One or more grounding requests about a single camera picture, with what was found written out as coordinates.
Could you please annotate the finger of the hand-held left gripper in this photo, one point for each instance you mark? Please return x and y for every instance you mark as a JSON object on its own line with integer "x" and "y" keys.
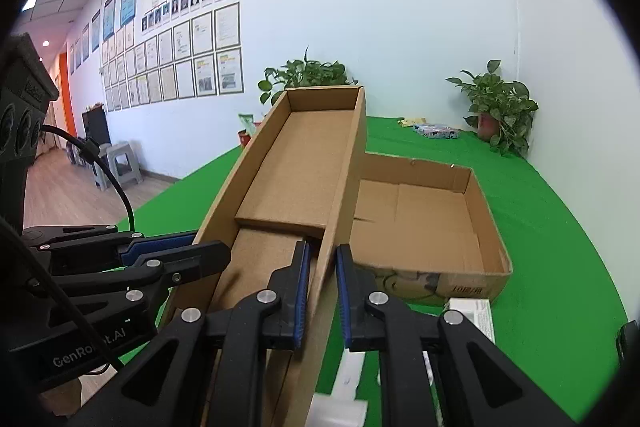
{"x": 160, "y": 244}
{"x": 200, "y": 257}

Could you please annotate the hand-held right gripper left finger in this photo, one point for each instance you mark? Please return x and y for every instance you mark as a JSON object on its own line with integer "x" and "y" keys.
{"x": 301, "y": 292}

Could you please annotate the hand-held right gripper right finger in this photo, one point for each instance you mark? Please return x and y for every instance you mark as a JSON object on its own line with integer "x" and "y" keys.
{"x": 342, "y": 297}

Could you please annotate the wide cardboard box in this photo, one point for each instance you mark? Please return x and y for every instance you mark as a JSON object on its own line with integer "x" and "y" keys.
{"x": 420, "y": 227}

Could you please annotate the white medicine box green trim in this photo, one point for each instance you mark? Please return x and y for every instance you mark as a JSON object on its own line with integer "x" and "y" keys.
{"x": 472, "y": 314}

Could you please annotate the narrow cardboard box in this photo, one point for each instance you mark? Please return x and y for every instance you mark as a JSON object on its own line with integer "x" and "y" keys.
{"x": 310, "y": 157}

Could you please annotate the white plastic item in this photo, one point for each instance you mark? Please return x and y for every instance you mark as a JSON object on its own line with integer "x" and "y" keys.
{"x": 345, "y": 387}

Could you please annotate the grey plastic stool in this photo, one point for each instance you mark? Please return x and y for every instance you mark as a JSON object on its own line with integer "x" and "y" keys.
{"x": 124, "y": 159}
{"x": 100, "y": 174}

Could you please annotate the small red pot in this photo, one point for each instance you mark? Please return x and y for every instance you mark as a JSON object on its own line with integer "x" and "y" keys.
{"x": 245, "y": 139}

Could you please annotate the black cabinet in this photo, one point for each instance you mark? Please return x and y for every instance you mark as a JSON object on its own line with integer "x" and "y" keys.
{"x": 96, "y": 124}

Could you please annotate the white green packet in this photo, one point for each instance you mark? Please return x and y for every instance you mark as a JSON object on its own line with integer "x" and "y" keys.
{"x": 246, "y": 123}

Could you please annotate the orange pillar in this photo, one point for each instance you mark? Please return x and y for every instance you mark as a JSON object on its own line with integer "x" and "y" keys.
{"x": 66, "y": 97}

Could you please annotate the yellow packet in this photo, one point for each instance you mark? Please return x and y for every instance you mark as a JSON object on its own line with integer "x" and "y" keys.
{"x": 410, "y": 122}

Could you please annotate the colourful printed packet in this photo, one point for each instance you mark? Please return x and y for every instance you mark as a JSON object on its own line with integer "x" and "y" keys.
{"x": 436, "y": 132}

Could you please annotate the group of framed certificates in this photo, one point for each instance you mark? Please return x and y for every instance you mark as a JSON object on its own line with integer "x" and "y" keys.
{"x": 200, "y": 52}

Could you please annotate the green leafy potted plant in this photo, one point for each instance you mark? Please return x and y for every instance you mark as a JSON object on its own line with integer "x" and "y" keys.
{"x": 495, "y": 102}
{"x": 305, "y": 74}

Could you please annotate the green table cloth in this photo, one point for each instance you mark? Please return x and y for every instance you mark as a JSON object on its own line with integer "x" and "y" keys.
{"x": 550, "y": 257}

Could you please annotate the black device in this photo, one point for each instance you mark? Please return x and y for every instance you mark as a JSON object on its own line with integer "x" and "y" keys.
{"x": 629, "y": 342}

